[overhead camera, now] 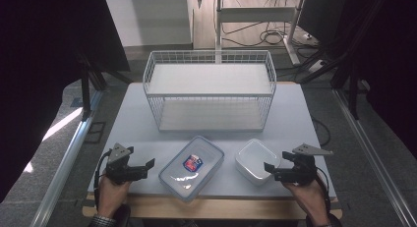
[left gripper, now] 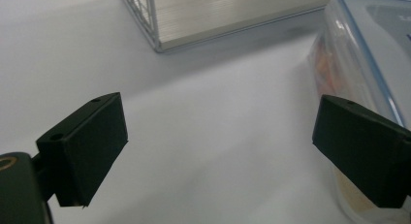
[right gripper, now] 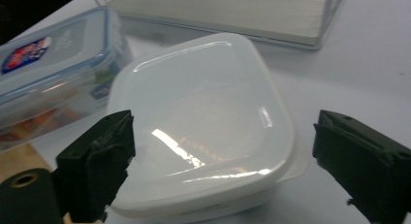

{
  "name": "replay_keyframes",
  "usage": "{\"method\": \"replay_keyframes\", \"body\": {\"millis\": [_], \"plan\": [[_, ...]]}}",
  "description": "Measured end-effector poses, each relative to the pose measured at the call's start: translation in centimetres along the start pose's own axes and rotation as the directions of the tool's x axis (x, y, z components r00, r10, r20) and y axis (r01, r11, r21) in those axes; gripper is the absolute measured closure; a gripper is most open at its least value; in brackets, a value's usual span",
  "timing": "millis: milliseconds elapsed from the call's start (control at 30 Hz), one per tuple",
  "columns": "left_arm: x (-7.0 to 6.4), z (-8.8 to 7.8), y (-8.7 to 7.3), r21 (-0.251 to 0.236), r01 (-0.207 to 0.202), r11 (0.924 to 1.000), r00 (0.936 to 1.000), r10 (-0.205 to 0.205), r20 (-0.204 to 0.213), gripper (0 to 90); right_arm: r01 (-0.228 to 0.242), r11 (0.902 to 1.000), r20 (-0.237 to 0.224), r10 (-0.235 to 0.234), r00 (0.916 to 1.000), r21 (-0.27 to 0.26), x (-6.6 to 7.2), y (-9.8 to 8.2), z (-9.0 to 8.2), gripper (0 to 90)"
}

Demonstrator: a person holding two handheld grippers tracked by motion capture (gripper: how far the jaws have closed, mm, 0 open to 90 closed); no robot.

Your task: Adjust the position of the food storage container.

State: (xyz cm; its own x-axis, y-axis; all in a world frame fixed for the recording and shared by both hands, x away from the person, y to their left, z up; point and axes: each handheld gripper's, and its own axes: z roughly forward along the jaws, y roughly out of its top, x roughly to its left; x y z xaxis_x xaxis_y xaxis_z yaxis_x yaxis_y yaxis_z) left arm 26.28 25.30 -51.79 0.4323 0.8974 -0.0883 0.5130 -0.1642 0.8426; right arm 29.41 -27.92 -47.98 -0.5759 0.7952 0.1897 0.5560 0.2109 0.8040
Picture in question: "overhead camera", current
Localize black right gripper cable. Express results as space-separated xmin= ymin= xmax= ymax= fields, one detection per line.
xmin=315 ymin=166 xmax=332 ymax=215

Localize black floor cable loop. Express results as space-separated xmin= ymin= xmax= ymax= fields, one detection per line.
xmin=310 ymin=116 xmax=332 ymax=148

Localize clear container with blue-rimmed lid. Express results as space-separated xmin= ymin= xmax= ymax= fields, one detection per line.
xmin=157 ymin=135 xmax=226 ymax=202

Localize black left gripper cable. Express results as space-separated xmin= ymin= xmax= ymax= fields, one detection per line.
xmin=93 ymin=149 xmax=113 ymax=211

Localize white desk with metal legs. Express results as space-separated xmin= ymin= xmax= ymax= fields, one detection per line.
xmin=214 ymin=0 xmax=308 ymax=66

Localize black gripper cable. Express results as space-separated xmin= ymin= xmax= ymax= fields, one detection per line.
xmin=93 ymin=149 xmax=113 ymax=211
xmin=315 ymin=166 xmax=332 ymax=215

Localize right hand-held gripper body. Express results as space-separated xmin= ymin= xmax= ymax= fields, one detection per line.
xmin=273 ymin=142 xmax=334 ymax=186

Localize white two-tier wire rack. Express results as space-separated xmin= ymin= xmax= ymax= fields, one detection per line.
xmin=142 ymin=49 xmax=278 ymax=134

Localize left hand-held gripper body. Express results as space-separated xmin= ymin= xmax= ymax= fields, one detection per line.
xmin=104 ymin=142 xmax=149 ymax=186

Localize black metal stand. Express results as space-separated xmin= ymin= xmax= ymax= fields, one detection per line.
xmin=299 ymin=0 xmax=387 ymax=121
xmin=76 ymin=51 xmax=134 ymax=121

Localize person's left hand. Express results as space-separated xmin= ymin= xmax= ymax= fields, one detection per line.
xmin=97 ymin=174 xmax=133 ymax=219

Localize black cables on floor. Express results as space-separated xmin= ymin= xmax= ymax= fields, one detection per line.
xmin=220 ymin=20 xmax=318 ymax=48

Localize person's right hand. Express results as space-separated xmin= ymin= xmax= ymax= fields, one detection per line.
xmin=282 ymin=179 xmax=329 ymax=227

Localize white square plastic container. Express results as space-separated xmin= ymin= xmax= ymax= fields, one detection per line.
xmin=234 ymin=138 xmax=282 ymax=187

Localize black curtain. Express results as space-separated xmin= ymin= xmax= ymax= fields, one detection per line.
xmin=323 ymin=0 xmax=417 ymax=157
xmin=0 ymin=0 xmax=131 ymax=203

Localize aluminium rail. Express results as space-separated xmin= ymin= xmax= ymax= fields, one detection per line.
xmin=30 ymin=88 xmax=104 ymax=227
xmin=331 ymin=88 xmax=417 ymax=227

